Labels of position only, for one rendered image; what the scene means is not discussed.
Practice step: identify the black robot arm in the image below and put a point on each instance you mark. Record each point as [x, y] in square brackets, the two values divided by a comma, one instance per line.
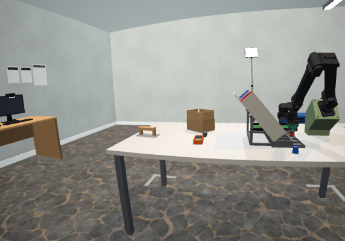
[317, 62]

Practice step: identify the orange digital multimeter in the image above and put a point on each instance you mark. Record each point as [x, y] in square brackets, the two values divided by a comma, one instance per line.
[198, 140]

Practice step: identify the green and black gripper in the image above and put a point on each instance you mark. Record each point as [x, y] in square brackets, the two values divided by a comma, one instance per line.
[294, 122]

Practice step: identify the brown cardboard box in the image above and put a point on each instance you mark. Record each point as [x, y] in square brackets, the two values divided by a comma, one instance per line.
[200, 121]

